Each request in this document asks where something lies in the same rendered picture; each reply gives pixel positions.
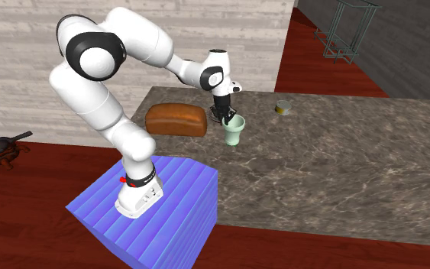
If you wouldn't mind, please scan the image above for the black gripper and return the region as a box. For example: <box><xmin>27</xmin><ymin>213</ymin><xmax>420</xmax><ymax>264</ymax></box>
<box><xmin>209</xmin><ymin>93</ymin><xmax>238</xmax><ymax>126</ymax></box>

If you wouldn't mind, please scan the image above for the pale green cup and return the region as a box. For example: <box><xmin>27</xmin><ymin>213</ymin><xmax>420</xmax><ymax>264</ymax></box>
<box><xmin>221</xmin><ymin>114</ymin><xmax>246</xmax><ymax>147</ymax></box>

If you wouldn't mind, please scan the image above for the brown bread loaf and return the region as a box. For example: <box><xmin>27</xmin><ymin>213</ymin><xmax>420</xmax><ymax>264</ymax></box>
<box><xmin>144</xmin><ymin>102</ymin><xmax>208</xmax><ymax>138</ymax></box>

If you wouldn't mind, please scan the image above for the yellow tin can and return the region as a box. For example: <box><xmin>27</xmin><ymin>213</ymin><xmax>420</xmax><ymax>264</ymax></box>
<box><xmin>274</xmin><ymin>99</ymin><xmax>293</xmax><ymax>116</ymax></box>

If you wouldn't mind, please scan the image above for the blue striped robot stand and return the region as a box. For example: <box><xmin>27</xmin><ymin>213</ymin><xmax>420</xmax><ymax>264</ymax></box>
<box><xmin>65</xmin><ymin>155</ymin><xmax>219</xmax><ymax>269</ymax></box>

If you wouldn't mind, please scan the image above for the green metal frame rack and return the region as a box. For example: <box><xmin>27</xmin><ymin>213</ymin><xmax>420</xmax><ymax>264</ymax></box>
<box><xmin>313</xmin><ymin>0</ymin><xmax>383</xmax><ymax>66</ymax></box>

